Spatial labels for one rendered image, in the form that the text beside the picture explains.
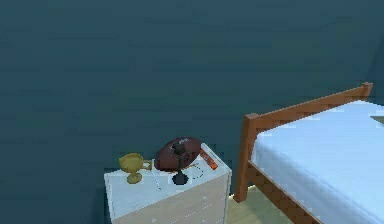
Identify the white chest of drawers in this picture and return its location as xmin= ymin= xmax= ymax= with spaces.
xmin=103 ymin=142 xmax=233 ymax=224

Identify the olive green pillow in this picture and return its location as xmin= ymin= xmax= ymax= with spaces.
xmin=369 ymin=114 xmax=384 ymax=126

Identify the brown american football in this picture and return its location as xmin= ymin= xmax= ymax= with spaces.
xmin=154 ymin=136 xmax=203 ymax=173

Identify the gold trophy cup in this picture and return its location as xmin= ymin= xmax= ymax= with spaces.
xmin=118 ymin=152 xmax=153 ymax=185

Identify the wooden bed with white mattress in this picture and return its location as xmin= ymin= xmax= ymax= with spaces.
xmin=232 ymin=82 xmax=384 ymax=224

